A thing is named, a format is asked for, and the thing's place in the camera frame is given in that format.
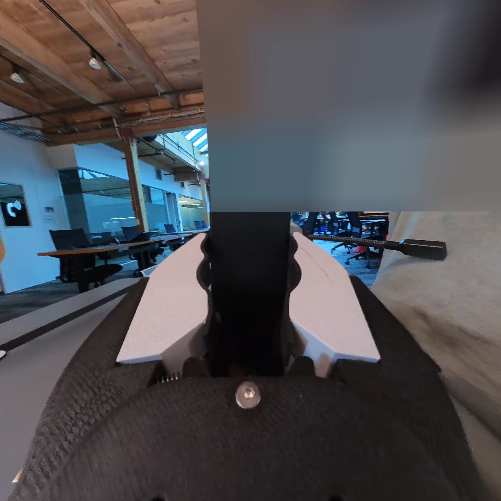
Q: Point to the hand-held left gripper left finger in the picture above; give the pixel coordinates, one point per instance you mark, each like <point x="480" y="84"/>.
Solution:
<point x="164" y="309"/>

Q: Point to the white ceiling spot lamp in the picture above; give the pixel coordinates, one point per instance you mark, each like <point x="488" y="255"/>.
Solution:
<point x="94" y="62"/>
<point x="17" y="76"/>

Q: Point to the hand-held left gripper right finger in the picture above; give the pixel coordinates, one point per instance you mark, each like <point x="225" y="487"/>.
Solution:
<point x="332" y="309"/>

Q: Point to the black phone icon sign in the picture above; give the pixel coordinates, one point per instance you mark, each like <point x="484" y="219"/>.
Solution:
<point x="15" y="207"/>

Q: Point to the black office chair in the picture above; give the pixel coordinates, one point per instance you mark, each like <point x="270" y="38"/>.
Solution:
<point x="70" y="238"/>
<point x="131" y="233"/>

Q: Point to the brown wooden desk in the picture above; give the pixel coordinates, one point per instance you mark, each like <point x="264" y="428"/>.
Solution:
<point x="98" y="247"/>

